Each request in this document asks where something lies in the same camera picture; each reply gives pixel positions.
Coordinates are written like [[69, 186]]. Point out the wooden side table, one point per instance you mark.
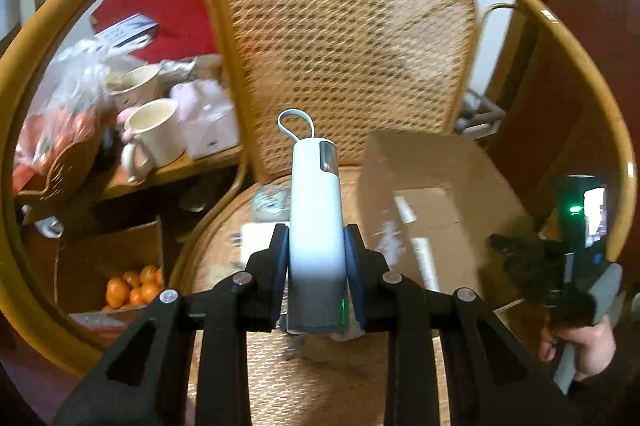
[[115, 183]]

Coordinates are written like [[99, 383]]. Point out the plastic bag of oranges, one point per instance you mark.
[[69, 105]]

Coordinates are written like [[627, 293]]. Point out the brown cardboard box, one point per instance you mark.
[[429, 204]]

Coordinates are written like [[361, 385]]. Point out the cardboard box of oranges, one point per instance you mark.
[[93, 276]]

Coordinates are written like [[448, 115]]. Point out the white handheld flashlight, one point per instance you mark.
[[317, 276]]

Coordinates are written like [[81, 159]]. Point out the red cloth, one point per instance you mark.
[[183, 29]]

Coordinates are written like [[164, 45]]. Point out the pink tissue box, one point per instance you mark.
[[206, 118]]

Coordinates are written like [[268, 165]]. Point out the cream mug front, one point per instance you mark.
[[154, 139]]

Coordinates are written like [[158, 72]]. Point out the cream mug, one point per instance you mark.
[[154, 139], [134, 88]]

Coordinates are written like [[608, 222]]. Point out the cream mug back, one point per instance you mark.
[[134, 88]]

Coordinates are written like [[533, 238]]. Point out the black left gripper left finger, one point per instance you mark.
[[143, 377]]

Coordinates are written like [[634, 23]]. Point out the person's right hand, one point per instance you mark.
[[595, 345]]

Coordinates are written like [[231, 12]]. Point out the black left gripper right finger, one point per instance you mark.
[[491, 378]]

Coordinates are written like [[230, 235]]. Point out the rattan cane chair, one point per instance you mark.
[[270, 46]]

